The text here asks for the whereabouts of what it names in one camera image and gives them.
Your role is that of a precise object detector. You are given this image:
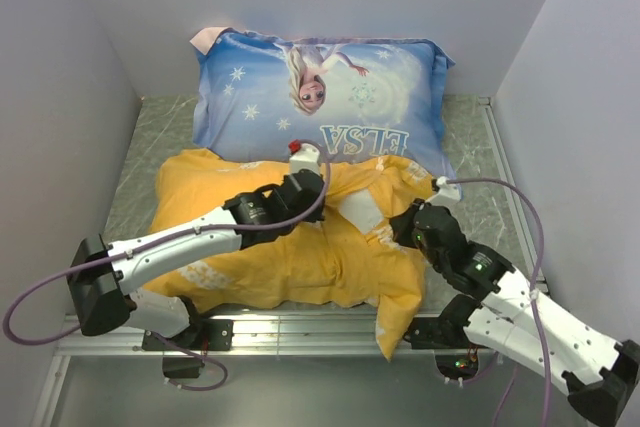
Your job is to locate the white pillow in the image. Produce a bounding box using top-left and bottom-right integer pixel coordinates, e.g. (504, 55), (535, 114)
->
(338, 189), (384, 235)

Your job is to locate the yellow Mickey Mouse pillowcase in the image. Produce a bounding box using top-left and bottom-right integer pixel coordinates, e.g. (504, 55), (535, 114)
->
(144, 149), (432, 359)

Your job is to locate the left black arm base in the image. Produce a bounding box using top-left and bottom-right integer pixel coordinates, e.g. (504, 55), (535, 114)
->
(141, 318), (234, 392)

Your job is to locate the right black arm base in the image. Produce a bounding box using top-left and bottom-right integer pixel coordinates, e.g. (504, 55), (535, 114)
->
(403, 317), (479, 382)

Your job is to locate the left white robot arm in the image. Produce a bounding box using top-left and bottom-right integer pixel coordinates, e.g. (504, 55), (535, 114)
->
(67, 169), (329, 349)

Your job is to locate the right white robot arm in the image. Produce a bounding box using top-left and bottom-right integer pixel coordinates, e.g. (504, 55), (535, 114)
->
(390, 199), (639, 426)

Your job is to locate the blue Elsa pillow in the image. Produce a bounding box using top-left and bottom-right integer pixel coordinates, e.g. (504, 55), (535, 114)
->
(193, 28), (455, 177)

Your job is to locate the pink cloth corner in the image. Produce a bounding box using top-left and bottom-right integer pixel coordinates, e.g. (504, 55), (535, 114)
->
(190, 27), (229, 56)

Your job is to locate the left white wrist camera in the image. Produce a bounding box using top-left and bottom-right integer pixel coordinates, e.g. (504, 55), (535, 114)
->
(288, 140), (322, 175)

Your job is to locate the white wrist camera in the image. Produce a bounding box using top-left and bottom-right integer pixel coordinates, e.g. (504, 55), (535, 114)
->
(427, 176), (461, 208)
(288, 140), (322, 175)

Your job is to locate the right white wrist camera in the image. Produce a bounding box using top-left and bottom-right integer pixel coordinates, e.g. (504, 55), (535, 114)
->
(427, 176), (461, 208)

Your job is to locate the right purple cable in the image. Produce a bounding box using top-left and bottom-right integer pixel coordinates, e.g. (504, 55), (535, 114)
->
(439, 176), (554, 427)

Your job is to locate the aluminium front rail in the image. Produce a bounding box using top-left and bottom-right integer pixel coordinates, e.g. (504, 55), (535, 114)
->
(55, 311), (380, 356)

